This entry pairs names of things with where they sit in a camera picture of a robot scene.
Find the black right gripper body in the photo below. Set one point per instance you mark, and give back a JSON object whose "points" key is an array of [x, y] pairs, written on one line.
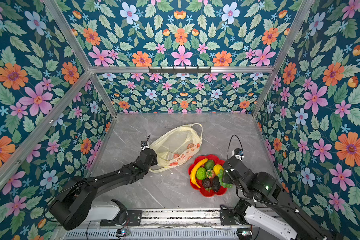
{"points": [[226, 179]]}

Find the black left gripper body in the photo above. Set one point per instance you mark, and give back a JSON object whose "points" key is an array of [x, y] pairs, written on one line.
{"points": [[154, 162]]}

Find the yellow fake lemon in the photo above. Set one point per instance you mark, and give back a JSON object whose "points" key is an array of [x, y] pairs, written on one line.
{"points": [[218, 169]]}

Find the red flower-shaped plate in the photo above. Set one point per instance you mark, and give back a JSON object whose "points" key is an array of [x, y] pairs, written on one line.
{"points": [[202, 190]]}

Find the red fake strawberry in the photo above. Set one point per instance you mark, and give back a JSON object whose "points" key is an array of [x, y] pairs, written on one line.
{"points": [[210, 174]]}

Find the green fake lime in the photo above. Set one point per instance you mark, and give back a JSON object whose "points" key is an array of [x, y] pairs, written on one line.
{"points": [[209, 165]]}

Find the yellow printed plastic bag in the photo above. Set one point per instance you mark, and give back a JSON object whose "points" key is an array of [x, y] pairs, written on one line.
{"points": [[177, 146]]}

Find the light green fake fruit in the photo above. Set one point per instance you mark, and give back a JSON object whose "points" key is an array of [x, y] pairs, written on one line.
{"points": [[201, 173]]}

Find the orange yellow fake banana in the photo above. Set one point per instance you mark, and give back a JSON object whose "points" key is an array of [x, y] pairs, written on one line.
{"points": [[194, 171]]}

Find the dark avocado fake fruit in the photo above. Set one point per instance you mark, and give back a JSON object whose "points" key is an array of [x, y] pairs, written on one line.
{"points": [[216, 184]]}

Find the dark brown fake fruit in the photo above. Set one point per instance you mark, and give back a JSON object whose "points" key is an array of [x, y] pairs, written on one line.
{"points": [[207, 183]]}

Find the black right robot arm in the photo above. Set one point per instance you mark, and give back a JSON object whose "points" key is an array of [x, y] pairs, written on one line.
{"points": [[266, 205]]}

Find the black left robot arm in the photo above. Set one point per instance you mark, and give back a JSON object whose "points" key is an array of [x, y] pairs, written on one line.
{"points": [[72, 205]]}

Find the black hook rack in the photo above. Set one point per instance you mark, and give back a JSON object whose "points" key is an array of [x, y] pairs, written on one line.
{"points": [[179, 70]]}

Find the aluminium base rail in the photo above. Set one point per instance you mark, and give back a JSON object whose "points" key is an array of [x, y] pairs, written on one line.
{"points": [[184, 224]]}

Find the aluminium frame left crossbar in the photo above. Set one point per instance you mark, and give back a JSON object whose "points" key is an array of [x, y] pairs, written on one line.
{"points": [[18, 157]]}

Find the aluminium frame crossbar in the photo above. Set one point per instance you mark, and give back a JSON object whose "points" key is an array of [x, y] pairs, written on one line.
{"points": [[18, 157], [251, 69]]}

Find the aluminium frame back crossbar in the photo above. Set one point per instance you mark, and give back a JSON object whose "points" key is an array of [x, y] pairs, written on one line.
{"points": [[251, 69]]}

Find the aluminium frame corner post left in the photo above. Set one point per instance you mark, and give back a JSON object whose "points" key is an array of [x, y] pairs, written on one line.
{"points": [[66, 30]]}

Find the aluminium frame corner post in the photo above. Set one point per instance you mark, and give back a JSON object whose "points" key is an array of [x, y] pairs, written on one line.
{"points": [[66, 30], [302, 13]]}

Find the aluminium frame corner post right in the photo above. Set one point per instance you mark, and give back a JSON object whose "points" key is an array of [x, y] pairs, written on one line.
{"points": [[302, 13]]}

